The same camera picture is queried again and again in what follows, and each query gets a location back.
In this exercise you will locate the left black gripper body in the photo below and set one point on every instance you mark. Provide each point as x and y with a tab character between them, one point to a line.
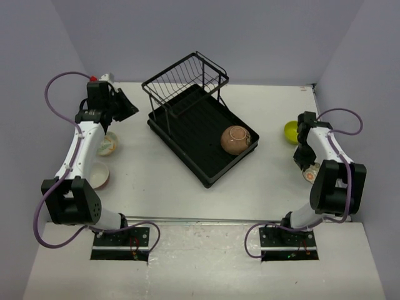
109	104

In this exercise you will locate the red floral bowl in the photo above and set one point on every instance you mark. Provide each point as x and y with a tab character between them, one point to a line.
99	175

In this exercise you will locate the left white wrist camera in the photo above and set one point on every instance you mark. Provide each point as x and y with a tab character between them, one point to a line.
109	77

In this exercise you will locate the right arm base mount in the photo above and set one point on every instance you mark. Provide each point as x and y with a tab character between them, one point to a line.
280	245

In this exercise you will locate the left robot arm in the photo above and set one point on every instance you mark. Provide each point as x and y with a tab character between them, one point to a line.
69	197

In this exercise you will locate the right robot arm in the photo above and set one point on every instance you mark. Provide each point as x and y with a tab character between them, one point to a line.
338	185

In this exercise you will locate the brown ceramic bowl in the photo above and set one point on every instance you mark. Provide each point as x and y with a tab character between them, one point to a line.
235	140

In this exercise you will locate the yellow green bowl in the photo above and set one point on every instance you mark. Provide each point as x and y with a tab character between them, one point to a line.
290	132

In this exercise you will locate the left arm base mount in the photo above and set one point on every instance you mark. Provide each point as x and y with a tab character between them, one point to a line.
130	245

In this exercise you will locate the aluminium rail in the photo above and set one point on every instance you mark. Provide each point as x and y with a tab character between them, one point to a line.
189	220

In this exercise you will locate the white lobed bowl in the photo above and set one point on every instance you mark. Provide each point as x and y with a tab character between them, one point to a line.
310	174

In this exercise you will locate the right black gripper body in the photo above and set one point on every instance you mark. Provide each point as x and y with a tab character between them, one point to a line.
305	155

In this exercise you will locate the white orange leaf bowl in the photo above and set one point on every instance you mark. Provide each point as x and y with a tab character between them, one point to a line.
108	145

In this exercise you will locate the black wire dish rack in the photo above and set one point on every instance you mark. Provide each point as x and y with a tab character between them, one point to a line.
190	116

